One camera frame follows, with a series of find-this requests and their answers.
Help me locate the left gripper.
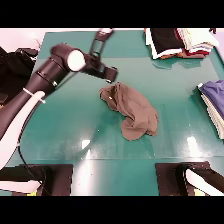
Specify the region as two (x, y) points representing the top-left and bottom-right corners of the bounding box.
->
(81, 53), (120, 84)

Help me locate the brown garment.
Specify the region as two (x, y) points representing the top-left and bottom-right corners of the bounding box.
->
(98, 82), (160, 141)

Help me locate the black garment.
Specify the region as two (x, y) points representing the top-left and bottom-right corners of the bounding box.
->
(149, 28), (184, 55)
(0, 47), (40, 106)

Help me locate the red garment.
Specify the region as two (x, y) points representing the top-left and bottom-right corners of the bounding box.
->
(183, 49), (212, 58)

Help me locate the cream garment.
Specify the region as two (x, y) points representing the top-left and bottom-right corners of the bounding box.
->
(199, 93), (224, 141)
(175, 28), (220, 54)

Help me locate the blue garment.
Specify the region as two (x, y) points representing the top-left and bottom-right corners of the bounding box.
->
(198, 79), (224, 122)

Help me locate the black cable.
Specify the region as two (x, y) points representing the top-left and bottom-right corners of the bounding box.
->
(16, 141), (51, 197)

